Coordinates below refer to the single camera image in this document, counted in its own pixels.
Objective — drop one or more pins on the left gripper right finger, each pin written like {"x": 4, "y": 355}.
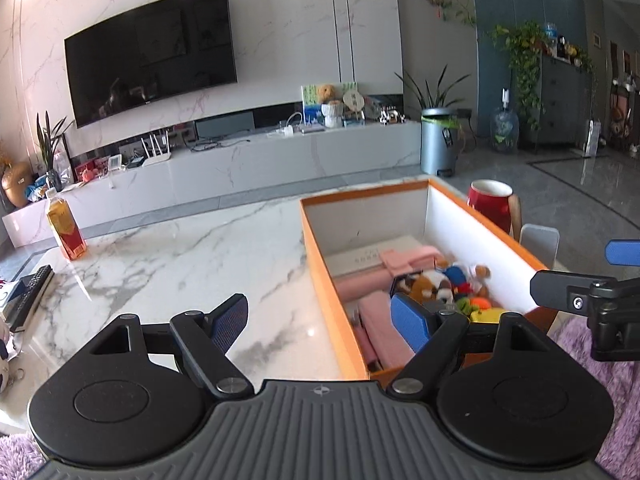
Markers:
{"x": 434, "y": 335}

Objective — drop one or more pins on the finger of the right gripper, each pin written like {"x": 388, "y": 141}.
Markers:
{"x": 623, "y": 252}
{"x": 561, "y": 291}

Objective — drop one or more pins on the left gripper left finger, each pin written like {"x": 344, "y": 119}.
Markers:
{"x": 203, "y": 340}

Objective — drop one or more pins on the dog plush toy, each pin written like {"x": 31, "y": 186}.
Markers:
{"x": 446, "y": 285}

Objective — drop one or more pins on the orange small toy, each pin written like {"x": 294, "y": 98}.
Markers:
{"x": 467, "y": 305}

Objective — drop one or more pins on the pink mini backpack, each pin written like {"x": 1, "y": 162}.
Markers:
{"x": 390, "y": 348}

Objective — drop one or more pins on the pink wallet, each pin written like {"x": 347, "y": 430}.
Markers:
{"x": 412, "y": 260}

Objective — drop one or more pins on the pink cylinder case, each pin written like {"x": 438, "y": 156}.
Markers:
{"x": 357, "y": 285}

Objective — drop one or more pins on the white box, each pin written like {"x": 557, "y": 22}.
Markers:
{"x": 367, "y": 257}

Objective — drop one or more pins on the orange cardboard box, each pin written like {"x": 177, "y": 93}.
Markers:
{"x": 359, "y": 241}

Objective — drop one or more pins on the red mug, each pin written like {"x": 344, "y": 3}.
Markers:
{"x": 498, "y": 203}

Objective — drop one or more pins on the purple fluffy blanket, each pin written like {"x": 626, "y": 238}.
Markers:
{"x": 619, "y": 453}

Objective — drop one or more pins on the orange drink bottle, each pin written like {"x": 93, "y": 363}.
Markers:
{"x": 64, "y": 226}

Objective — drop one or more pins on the water bottle jug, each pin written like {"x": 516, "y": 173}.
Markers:
{"x": 504, "y": 126}

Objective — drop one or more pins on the dark blue cabinet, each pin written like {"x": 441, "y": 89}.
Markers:
{"x": 566, "y": 93}

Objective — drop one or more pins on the black keyboard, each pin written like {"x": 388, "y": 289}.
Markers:
{"x": 20, "y": 299}

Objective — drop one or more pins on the white tv cabinet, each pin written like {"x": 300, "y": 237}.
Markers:
{"x": 244, "y": 165}

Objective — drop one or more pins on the white router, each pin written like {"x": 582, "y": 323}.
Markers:
{"x": 156, "y": 148}

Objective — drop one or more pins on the cow plush toy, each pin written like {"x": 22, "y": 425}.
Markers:
{"x": 10, "y": 348}

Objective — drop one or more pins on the grey trash bin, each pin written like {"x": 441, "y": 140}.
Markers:
{"x": 439, "y": 141}

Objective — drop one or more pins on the hanging green vine plant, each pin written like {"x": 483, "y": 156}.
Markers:
{"x": 524, "y": 45}

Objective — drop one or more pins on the potted plant behind bin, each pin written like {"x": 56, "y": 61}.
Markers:
{"x": 435, "y": 95}

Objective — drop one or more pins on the teddy bear ornament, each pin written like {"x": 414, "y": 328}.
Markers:
{"x": 331, "y": 108}

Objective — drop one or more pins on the copper vase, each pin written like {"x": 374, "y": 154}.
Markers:
{"x": 15, "y": 181}

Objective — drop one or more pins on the potted plant left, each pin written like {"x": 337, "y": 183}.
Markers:
{"x": 54, "y": 153}

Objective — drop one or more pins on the black television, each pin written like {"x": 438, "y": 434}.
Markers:
{"x": 163, "y": 49}

